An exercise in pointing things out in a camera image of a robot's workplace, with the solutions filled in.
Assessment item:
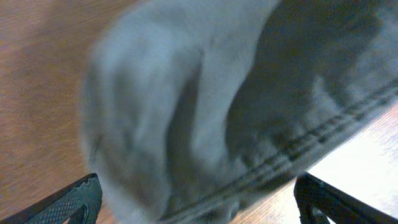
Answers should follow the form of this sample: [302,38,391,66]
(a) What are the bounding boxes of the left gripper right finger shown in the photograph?
[294,173,397,224]

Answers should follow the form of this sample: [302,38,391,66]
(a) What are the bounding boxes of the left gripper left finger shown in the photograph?
[1,173,102,224]

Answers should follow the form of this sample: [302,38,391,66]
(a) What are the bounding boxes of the grey cargo shorts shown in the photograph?
[80,0,397,223]

